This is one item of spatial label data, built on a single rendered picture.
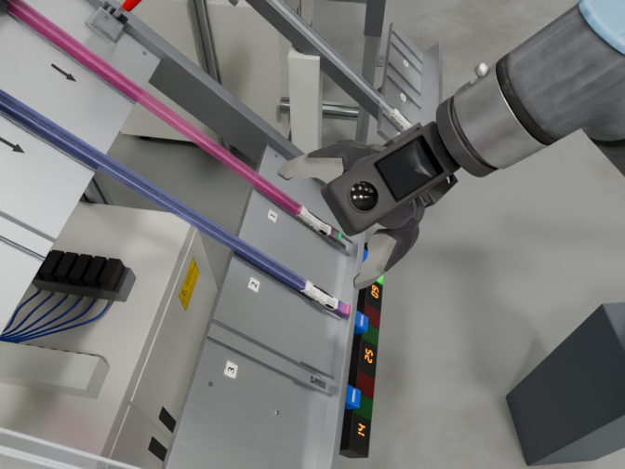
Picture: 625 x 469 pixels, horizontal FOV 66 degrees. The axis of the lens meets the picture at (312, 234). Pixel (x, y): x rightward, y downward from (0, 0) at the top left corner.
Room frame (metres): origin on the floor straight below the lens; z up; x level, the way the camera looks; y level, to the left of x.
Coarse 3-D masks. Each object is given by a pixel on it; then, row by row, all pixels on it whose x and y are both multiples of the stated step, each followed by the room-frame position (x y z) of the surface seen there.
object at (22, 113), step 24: (0, 96) 0.36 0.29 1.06; (24, 120) 0.36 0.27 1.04; (48, 120) 0.37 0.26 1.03; (72, 144) 0.35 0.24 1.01; (120, 168) 0.35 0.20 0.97; (144, 192) 0.34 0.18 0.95; (192, 216) 0.34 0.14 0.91; (240, 240) 0.34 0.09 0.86; (264, 264) 0.32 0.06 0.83; (336, 312) 0.31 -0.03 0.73
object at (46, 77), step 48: (48, 0) 0.52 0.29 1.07; (0, 48) 0.42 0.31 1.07; (48, 48) 0.46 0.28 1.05; (96, 48) 0.49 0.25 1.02; (144, 48) 0.54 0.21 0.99; (48, 96) 0.40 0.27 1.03; (96, 96) 0.43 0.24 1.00; (0, 144) 0.33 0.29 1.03; (48, 144) 0.35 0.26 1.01; (96, 144) 0.38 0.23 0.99; (0, 192) 0.28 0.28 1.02; (48, 192) 0.30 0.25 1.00; (0, 240) 0.24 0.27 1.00; (48, 240) 0.25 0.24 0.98; (0, 288) 0.20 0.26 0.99
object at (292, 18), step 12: (276, 0) 0.70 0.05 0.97; (288, 12) 0.70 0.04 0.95; (300, 24) 0.70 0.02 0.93; (312, 36) 0.69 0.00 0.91; (324, 48) 0.69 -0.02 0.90; (336, 60) 0.69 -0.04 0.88; (348, 72) 0.68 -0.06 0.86; (360, 84) 0.68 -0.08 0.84; (372, 96) 0.68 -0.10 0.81; (384, 108) 0.67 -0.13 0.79
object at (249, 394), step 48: (288, 192) 0.46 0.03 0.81; (288, 240) 0.38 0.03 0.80; (240, 288) 0.29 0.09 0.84; (288, 288) 0.31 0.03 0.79; (336, 288) 0.35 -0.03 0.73; (240, 336) 0.23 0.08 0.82; (288, 336) 0.25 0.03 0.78; (192, 384) 0.16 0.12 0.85; (240, 384) 0.18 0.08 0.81; (288, 384) 0.19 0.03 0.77; (192, 432) 0.12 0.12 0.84; (240, 432) 0.13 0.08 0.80; (288, 432) 0.14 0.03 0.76
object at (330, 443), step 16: (352, 240) 0.43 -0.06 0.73; (352, 256) 0.40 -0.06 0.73; (352, 272) 0.37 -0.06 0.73; (352, 288) 0.34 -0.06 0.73; (352, 304) 0.32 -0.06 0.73; (352, 320) 0.29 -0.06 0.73; (336, 336) 0.28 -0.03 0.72; (352, 336) 0.27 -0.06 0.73; (336, 352) 0.25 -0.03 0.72; (336, 368) 0.23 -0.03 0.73; (320, 384) 0.21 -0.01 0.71; (336, 384) 0.20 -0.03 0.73; (336, 400) 0.18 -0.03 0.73; (336, 416) 0.16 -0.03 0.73; (336, 432) 0.15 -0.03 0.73; (320, 448) 0.13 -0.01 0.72; (336, 448) 0.13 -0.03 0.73; (320, 464) 0.11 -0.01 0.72; (336, 464) 0.11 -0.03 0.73
